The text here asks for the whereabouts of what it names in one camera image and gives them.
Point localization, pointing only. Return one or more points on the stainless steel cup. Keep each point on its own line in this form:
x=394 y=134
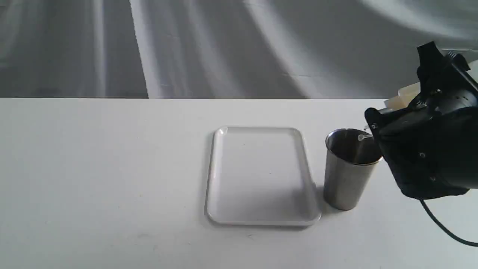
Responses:
x=351 y=157

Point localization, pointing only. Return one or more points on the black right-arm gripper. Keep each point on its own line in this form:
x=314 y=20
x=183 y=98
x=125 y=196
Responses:
x=431 y=145

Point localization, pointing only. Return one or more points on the grey backdrop cloth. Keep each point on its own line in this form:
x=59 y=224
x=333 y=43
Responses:
x=224 y=49

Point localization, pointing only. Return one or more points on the clear plastic squeeze bottle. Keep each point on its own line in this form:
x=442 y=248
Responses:
x=404 y=97

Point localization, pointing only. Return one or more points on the white rectangular plastic tray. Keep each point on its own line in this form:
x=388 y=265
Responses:
x=260 y=176

